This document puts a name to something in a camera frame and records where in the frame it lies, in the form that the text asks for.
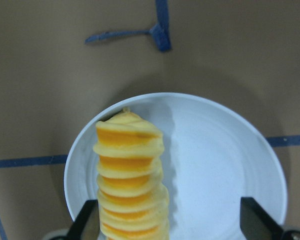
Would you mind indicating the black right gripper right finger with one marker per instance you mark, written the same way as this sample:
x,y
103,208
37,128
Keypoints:
x,y
256,223

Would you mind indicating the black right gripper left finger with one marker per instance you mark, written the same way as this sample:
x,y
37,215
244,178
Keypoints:
x,y
86,226

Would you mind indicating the blue round plate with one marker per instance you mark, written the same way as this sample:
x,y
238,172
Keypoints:
x,y
213,157

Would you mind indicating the yellow spiral bread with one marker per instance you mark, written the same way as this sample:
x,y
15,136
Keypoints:
x,y
134,202

